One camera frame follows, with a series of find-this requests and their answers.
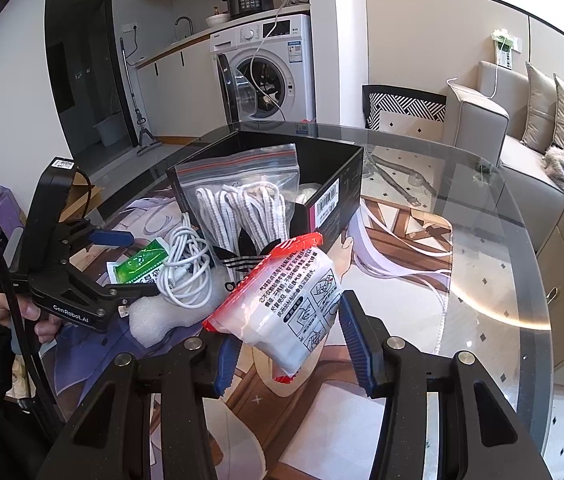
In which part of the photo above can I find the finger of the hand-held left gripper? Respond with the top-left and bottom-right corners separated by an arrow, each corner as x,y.
56,219 -> 135,263
64,259 -> 161,322

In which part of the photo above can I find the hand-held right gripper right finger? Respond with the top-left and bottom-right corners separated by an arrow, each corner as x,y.
337,290 -> 554,480

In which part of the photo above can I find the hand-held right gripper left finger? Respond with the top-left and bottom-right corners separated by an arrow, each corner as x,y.
46,332 -> 245,480

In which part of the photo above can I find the green packet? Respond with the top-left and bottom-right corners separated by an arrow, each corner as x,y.
106,238 -> 171,287

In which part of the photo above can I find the white foam piece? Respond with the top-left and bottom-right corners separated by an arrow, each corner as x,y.
129,265 -> 243,349

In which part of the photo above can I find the red and white plastic bag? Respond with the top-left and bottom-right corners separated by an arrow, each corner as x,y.
203,232 -> 345,387

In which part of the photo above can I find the zip bag of white shoelaces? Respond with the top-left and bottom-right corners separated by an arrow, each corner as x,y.
174,143 -> 303,295

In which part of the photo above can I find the black cardboard box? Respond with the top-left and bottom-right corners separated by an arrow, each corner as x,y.
166,130 -> 365,257

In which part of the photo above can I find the brown cardboard box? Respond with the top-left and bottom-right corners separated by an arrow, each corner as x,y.
68,181 -> 105,212

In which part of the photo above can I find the purple bag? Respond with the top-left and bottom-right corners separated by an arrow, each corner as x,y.
0,185 -> 28,227

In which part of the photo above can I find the grey bucket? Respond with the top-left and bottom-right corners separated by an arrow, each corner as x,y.
94,112 -> 127,148

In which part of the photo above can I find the flat mop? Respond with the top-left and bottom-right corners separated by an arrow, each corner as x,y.
119,37 -> 163,157

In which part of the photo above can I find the printed table mat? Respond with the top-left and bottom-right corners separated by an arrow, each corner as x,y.
36,180 -> 457,480

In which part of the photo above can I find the dark glass door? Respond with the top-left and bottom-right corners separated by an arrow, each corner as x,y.
46,0 -> 135,162

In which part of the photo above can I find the kitchen counter cabinet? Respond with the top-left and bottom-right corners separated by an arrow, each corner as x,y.
134,25 -> 223,147

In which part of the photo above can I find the beige sofa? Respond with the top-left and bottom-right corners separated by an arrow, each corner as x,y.
444,60 -> 564,257

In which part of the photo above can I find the white washing machine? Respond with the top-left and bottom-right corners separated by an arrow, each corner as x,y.
210,14 -> 317,125

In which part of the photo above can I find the narrow grey sofa cushion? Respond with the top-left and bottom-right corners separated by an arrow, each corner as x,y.
521,61 -> 561,151

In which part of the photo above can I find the hanging white power cord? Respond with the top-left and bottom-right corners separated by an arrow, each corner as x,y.
248,0 -> 297,117

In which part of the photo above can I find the white charging cable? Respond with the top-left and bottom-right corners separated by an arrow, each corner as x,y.
445,62 -> 502,102

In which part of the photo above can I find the green wall charger holder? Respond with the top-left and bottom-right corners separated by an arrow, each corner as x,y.
489,29 -> 522,69

